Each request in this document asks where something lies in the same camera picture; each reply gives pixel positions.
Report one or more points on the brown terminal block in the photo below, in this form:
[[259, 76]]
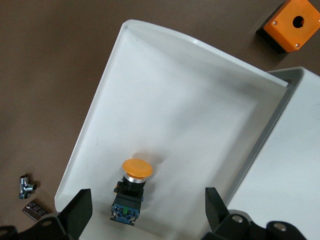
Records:
[[35, 210]]

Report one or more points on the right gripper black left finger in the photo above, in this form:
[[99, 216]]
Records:
[[77, 212]]

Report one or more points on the orange black button enclosure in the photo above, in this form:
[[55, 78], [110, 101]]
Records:
[[287, 30]]

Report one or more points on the orange mushroom push button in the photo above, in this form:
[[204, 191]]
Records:
[[137, 167]]

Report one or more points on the white drawer cabinet housing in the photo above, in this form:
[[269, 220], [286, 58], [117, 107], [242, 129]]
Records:
[[287, 162]]

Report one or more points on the brown table cover sheet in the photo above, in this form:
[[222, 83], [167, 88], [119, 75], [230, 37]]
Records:
[[50, 75]]

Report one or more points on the metal tee fitting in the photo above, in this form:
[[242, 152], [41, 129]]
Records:
[[25, 187]]

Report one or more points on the white drawer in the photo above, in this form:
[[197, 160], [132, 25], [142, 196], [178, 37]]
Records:
[[175, 112]]

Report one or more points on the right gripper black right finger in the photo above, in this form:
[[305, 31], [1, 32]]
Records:
[[217, 215]]

